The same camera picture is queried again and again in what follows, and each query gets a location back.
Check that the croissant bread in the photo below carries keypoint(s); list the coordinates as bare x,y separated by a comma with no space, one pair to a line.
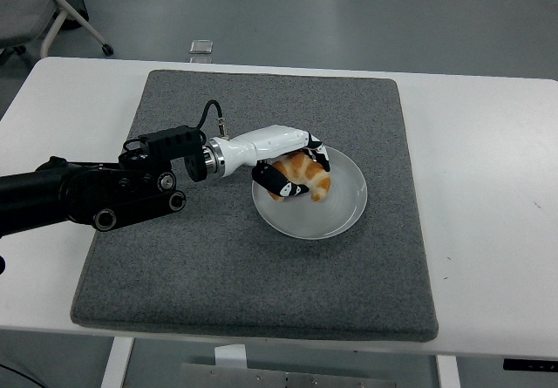
316,179

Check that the grey office chair white frame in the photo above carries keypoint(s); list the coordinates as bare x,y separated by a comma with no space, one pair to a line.
22,17

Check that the black table control panel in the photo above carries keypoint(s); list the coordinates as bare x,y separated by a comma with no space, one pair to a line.
529,364

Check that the light grey round plate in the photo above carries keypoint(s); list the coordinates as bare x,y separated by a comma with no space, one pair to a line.
327,218

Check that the silver floor socket plate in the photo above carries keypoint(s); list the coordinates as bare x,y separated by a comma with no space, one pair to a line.
201,46

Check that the white table leg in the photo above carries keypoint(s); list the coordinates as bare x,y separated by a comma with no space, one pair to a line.
117,364
448,372

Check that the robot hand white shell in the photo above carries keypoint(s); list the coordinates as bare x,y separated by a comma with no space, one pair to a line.
266,144

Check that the grey felt mat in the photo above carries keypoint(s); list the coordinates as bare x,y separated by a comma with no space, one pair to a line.
244,274

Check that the grey metal plate with screws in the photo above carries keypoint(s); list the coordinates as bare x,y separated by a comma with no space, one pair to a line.
283,377

